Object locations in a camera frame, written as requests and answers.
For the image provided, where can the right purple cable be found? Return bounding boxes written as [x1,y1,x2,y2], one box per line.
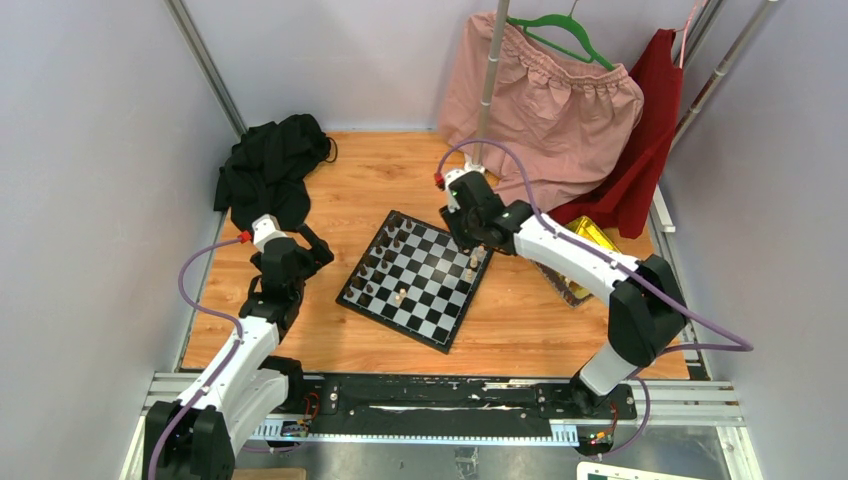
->
[435,139,755,458]

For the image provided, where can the yellow metal tray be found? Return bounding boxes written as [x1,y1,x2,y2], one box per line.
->
[533,215,621,309]

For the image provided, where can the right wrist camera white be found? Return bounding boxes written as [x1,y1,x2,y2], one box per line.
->
[443,168,467,213]

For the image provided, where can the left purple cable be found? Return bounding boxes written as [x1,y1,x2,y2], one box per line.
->
[146,235,253,480]

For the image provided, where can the pink shorts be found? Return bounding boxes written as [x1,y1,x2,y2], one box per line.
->
[437,11,645,213]

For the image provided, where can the purple cable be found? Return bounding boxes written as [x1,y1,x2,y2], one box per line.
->
[435,139,755,458]
[146,235,253,480]

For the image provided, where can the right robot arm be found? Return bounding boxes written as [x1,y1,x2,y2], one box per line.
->
[434,169,686,418]

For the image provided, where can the white clothes rack stand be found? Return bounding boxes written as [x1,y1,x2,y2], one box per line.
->
[457,1,510,140]

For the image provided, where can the black white chessboard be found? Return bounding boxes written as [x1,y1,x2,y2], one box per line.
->
[336,210,494,353]

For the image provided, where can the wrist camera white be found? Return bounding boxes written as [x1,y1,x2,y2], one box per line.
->
[252,214,288,252]
[443,168,467,213]

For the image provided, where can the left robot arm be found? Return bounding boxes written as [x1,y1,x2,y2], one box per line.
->
[142,215,334,479]

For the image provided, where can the green hanger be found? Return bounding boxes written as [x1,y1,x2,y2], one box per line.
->
[507,13,617,73]

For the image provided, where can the black cloth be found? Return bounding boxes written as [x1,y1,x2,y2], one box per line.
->
[213,114,338,231]

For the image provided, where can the red garment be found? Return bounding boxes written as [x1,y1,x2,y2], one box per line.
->
[548,29,683,239]

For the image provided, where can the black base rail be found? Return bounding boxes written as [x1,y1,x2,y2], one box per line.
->
[273,373,637,441]

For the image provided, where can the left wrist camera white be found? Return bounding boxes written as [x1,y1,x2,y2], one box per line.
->
[252,214,288,252]

